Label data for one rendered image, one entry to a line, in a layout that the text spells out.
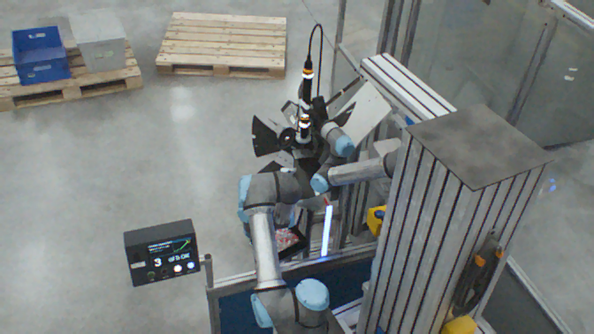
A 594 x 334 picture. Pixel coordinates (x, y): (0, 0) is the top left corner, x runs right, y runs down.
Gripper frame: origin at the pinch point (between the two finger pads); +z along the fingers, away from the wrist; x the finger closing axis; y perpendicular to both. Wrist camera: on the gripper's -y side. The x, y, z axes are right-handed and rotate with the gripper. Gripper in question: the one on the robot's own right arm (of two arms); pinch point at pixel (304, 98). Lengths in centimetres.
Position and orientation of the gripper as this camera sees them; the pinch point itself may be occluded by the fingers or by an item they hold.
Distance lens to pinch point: 234.5
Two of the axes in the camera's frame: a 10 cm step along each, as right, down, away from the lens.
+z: -4.8, -6.0, 6.3
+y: -0.5, 7.4, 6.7
